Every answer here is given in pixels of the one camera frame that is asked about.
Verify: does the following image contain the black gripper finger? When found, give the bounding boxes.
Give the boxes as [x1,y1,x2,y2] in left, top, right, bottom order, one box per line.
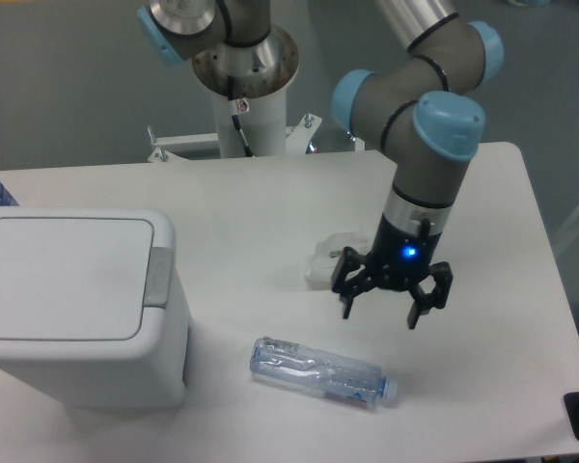
[331,247,381,319]
[407,261,453,330]

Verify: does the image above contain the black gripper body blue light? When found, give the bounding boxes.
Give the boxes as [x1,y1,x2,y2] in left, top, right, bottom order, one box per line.
[368,216,440,292]

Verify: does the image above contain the white push-button trash can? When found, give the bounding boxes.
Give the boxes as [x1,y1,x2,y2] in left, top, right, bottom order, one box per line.
[0,206,191,408]

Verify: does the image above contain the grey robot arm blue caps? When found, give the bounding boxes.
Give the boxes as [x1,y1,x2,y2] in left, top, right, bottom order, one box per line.
[137,1,504,326]

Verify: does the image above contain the crushed clear plastic bottle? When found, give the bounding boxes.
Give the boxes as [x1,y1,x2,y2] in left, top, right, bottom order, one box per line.
[250,337,398,407]

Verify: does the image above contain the white pedestal base frame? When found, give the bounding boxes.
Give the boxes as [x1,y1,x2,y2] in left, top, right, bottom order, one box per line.
[146,112,368,164]

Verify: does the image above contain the black cable on pedestal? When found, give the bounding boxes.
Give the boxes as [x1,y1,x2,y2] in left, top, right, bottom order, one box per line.
[226,74,256,158]

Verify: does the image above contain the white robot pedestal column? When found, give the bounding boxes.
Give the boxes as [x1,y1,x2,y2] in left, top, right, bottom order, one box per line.
[192,25,299,158]

